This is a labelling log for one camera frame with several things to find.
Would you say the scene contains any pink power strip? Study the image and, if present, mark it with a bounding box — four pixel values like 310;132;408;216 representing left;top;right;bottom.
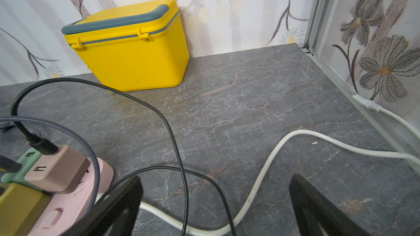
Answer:
28;165;95;236

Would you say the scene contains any black usb cable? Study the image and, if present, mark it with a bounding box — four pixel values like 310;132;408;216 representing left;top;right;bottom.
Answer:
10;78;237;236

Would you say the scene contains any yellow usb charger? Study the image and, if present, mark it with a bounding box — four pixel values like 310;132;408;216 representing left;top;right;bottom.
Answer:
1;183;50;236

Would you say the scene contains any yellow storage box grey handle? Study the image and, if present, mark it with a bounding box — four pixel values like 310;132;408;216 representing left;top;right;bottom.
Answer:
61;0;190;92

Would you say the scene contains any white power strip cord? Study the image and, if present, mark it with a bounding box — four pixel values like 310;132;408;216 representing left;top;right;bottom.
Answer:
94;93;420;236

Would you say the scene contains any dark grey usb cable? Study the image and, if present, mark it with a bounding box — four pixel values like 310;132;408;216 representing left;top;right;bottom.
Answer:
0;121;22;196

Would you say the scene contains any beige usb charger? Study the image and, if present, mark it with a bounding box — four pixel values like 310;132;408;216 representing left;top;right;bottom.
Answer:
25;145;91;194

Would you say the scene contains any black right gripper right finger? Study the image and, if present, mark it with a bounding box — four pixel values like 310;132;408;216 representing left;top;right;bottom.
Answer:
289;173;369;236

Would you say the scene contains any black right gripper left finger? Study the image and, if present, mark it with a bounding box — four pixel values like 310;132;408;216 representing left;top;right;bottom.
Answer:
63;177;143;236

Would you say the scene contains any green usb charger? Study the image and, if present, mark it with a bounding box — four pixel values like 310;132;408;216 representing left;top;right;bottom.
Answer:
1;148;43;192

